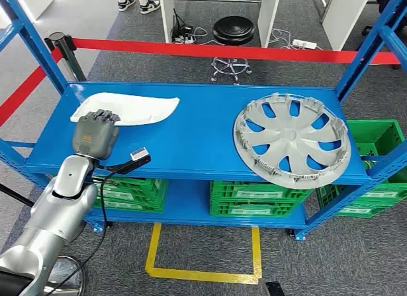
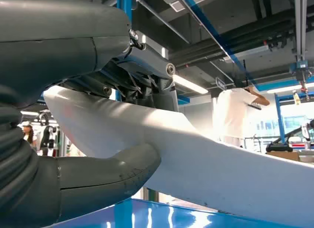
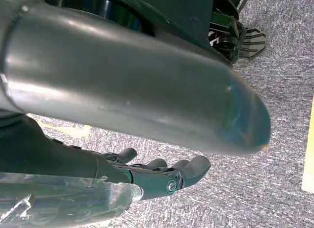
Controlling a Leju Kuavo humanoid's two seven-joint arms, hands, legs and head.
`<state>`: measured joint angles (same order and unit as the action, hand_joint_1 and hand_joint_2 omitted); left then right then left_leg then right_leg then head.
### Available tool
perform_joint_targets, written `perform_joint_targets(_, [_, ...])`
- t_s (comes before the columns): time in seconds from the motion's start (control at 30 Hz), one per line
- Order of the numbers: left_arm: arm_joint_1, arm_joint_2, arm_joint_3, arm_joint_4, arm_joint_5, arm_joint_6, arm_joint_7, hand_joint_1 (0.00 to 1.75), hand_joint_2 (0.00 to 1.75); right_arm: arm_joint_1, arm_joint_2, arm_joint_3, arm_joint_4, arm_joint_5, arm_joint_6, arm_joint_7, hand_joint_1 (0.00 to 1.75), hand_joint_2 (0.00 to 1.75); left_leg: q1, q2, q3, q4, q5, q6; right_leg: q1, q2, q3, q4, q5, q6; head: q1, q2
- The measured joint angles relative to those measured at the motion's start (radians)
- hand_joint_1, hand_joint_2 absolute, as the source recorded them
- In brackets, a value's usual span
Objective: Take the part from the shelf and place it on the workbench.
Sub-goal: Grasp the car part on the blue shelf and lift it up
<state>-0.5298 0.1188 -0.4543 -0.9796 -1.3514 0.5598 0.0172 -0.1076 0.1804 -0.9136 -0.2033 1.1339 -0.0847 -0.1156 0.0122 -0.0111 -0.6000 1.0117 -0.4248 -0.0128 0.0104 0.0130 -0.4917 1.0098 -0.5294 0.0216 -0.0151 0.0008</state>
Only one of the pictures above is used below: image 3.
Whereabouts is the black robot lower body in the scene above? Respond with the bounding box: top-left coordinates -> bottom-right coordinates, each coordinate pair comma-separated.
37,0 -> 246,65

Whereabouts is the black robot right foot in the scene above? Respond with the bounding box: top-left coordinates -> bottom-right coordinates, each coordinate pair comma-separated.
239,27 -> 267,58

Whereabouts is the clear plastic cover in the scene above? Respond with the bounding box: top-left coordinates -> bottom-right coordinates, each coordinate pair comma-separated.
0,172 -> 143,228

